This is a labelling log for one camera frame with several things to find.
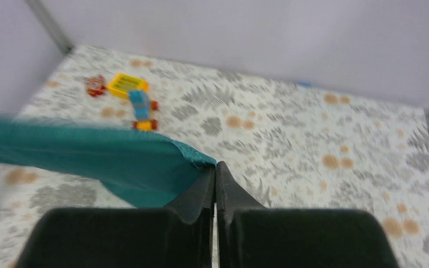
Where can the floral patterned table mat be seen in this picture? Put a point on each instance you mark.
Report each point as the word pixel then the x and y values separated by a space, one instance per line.
pixel 288 145

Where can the teal cloth napkin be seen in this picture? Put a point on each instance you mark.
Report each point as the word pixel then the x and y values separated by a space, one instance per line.
pixel 145 169

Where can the blue orange toy car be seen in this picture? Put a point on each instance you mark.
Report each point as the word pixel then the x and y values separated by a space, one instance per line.
pixel 143 108

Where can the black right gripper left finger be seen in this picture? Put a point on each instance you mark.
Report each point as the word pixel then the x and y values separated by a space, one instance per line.
pixel 178 234

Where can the red owl toy block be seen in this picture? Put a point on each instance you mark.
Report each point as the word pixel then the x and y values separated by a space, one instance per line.
pixel 95 85

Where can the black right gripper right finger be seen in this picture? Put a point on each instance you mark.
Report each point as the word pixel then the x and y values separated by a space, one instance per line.
pixel 251 235

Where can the yellow toy brick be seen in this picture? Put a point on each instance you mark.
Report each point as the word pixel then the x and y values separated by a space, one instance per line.
pixel 122 84

